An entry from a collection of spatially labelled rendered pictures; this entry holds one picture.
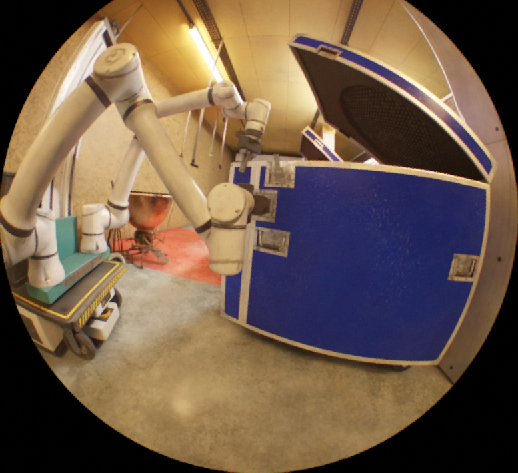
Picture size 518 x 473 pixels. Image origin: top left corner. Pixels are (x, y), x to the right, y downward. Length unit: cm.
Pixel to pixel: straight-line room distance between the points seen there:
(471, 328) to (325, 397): 80
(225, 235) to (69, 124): 48
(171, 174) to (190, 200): 9
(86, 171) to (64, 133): 225
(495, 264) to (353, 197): 85
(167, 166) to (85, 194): 231
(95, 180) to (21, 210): 229
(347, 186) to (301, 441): 95
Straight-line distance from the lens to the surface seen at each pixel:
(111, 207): 124
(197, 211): 52
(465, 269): 88
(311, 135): 230
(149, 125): 58
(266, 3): 276
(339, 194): 66
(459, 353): 128
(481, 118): 128
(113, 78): 51
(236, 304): 93
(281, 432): 83
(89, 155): 281
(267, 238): 75
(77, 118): 53
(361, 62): 94
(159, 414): 86
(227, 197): 38
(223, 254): 42
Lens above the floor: 77
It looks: 3 degrees down
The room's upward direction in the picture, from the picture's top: 6 degrees clockwise
